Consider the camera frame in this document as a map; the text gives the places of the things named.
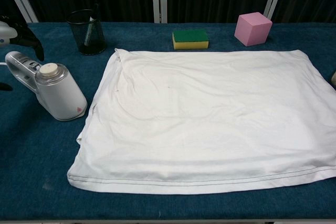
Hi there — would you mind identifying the blue table cover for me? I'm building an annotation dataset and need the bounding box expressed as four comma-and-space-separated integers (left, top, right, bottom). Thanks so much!
0, 22, 336, 221

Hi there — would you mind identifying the pink foam cube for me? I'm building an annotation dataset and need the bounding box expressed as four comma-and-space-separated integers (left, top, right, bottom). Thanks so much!
234, 13, 272, 47

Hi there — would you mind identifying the green yellow sponge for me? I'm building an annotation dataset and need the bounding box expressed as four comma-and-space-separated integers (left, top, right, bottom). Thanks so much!
172, 29, 210, 51

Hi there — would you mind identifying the black mesh pen holder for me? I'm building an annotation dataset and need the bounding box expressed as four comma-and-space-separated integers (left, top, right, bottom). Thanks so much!
66, 9, 108, 56

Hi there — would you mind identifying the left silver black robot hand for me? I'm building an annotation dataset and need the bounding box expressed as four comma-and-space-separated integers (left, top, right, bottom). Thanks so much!
0, 20, 45, 60

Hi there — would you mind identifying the white cloth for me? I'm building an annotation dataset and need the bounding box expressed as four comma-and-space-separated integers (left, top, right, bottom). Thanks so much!
67, 48, 336, 195

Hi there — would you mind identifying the white handheld steamer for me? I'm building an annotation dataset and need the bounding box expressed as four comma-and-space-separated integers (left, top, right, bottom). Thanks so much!
5, 50, 88, 122

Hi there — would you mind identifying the black pen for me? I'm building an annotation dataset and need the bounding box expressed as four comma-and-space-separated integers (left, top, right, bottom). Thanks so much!
83, 3, 100, 48

